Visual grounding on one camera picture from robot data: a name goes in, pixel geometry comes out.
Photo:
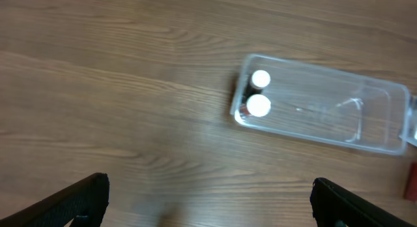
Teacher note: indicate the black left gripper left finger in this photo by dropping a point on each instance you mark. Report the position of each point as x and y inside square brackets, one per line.
[82, 204]

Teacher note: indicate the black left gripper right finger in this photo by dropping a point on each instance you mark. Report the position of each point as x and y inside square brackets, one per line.
[333, 205]

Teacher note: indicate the red medicine box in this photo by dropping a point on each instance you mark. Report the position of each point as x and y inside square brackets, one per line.
[411, 187]

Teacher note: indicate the clear plastic container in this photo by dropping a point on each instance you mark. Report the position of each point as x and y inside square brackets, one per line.
[327, 105]

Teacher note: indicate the white cap orange bottle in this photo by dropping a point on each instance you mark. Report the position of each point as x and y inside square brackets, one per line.
[255, 106]

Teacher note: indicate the white cap bottle upper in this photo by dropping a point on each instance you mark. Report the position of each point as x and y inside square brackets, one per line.
[257, 81]

